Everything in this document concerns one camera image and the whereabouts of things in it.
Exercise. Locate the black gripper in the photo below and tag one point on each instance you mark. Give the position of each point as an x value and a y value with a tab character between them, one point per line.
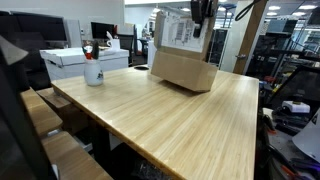
201	8

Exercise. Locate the white cardboard storage box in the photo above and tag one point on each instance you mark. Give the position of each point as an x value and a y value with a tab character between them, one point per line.
70	61

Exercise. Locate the brown floor cardboard box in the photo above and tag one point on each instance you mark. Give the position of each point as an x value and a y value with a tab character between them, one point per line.
66	110

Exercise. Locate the white cabinet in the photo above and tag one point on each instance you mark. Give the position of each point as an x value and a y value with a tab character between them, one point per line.
150	53

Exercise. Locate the black table grommet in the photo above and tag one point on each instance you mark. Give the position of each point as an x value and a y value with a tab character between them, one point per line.
141	67

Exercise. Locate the small black monitor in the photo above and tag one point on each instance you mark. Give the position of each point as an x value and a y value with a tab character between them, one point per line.
101	30

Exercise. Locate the white vase with pens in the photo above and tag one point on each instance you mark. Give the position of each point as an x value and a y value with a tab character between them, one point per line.
93	71

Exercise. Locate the black tilted screen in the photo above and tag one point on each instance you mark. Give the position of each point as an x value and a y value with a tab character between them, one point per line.
300	86

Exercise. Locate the small white device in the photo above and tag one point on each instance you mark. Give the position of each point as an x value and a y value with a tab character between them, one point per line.
296	106

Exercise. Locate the large black monitor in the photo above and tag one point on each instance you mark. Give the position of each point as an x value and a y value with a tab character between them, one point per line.
40	26

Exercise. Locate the white curved panel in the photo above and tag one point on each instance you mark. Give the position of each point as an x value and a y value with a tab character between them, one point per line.
310	140

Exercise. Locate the wooden bench plank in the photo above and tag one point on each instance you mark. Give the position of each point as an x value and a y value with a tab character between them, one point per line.
73	156
40	111

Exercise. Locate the black foreground stand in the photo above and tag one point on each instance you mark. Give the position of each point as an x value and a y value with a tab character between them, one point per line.
13	116

